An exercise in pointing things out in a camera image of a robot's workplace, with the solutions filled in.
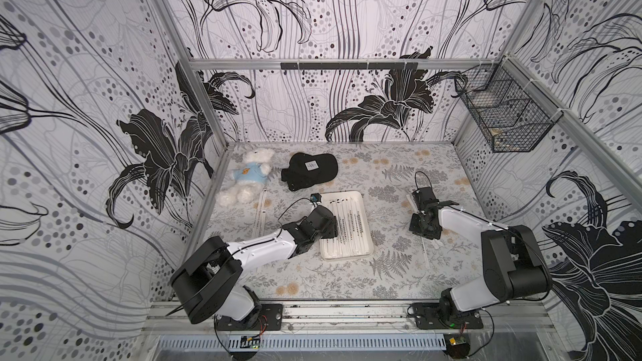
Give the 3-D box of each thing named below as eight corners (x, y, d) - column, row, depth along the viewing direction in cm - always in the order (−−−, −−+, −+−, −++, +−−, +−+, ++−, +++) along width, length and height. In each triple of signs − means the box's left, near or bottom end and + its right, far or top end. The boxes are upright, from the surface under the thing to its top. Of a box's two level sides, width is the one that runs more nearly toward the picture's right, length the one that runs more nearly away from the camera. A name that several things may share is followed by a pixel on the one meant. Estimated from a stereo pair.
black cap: (282, 190, 105) (280, 181, 100) (286, 160, 115) (284, 151, 110) (337, 190, 105) (338, 181, 99) (336, 160, 115) (337, 150, 110)
